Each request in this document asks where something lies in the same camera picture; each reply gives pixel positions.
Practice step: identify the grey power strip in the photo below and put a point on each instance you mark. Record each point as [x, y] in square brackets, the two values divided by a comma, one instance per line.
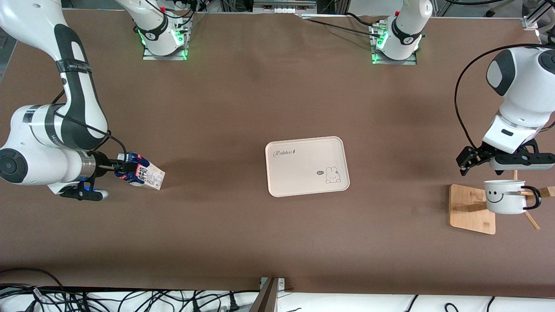
[282, 8]

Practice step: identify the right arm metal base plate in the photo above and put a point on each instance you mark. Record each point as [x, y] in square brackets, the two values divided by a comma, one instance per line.
[149, 56]

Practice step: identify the blue white milk carton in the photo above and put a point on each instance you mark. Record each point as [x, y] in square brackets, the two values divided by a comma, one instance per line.
[149, 177]

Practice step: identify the wooden cup stand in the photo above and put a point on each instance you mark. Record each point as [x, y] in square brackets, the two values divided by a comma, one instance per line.
[470, 216]

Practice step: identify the white smiley face cup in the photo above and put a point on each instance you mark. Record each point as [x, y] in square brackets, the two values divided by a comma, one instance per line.
[505, 201]

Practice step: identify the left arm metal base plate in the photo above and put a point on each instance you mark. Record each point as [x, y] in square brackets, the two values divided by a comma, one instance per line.
[412, 62]

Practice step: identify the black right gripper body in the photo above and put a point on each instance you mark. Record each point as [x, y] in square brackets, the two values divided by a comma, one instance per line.
[103, 166]

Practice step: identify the aluminium profile post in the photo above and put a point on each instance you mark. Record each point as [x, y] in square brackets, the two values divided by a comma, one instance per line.
[266, 299]

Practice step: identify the aluminium frame with white bracket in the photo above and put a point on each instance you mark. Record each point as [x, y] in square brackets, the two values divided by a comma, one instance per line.
[531, 19]

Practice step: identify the small metal bracket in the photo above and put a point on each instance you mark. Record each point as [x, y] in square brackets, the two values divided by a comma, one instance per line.
[282, 284]

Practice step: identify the beige rabbit print tray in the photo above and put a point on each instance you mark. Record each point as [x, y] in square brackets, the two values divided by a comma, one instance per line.
[308, 167]

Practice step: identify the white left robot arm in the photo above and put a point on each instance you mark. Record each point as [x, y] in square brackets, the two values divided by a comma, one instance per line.
[520, 95]

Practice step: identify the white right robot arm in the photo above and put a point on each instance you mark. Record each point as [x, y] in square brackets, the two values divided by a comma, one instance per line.
[39, 130]

